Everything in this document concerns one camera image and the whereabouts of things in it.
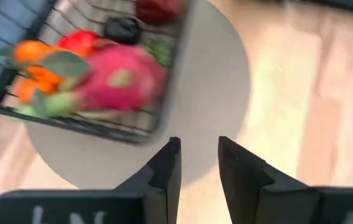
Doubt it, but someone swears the red yellow mango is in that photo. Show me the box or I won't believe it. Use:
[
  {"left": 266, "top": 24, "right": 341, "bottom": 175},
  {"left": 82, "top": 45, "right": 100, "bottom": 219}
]
[{"left": 57, "top": 29, "right": 102, "bottom": 58}]

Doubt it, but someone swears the black wire basket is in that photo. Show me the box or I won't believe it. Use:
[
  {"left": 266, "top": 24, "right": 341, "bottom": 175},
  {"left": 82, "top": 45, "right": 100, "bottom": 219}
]
[{"left": 0, "top": 0, "right": 192, "bottom": 146}]

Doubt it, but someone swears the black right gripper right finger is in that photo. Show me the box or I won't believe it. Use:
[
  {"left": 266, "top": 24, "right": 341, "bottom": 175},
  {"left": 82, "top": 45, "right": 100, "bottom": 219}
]
[{"left": 218, "top": 136, "right": 353, "bottom": 224}]

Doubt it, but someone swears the red grape bunch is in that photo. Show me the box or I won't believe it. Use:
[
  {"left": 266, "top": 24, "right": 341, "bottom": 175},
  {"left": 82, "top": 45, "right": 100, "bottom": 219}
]
[{"left": 135, "top": 0, "right": 186, "bottom": 26}]

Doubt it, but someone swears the round grey placemat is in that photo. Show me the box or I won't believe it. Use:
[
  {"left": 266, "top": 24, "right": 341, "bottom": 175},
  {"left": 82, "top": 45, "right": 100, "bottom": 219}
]
[{"left": 25, "top": 0, "right": 252, "bottom": 190}]

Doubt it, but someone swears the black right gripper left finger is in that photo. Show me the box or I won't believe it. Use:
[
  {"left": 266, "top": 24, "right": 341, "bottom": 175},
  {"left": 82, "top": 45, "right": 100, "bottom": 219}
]
[{"left": 0, "top": 136, "right": 182, "bottom": 224}]

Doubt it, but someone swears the pink dragon fruit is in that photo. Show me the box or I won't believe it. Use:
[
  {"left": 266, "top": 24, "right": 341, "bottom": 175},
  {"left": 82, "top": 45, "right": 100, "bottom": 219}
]
[{"left": 16, "top": 39, "right": 174, "bottom": 121}]

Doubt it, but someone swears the tangerine cluster with leaves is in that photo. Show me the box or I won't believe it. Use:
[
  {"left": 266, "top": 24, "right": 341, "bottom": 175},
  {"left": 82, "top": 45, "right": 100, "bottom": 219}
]
[{"left": 0, "top": 39, "right": 90, "bottom": 116}]

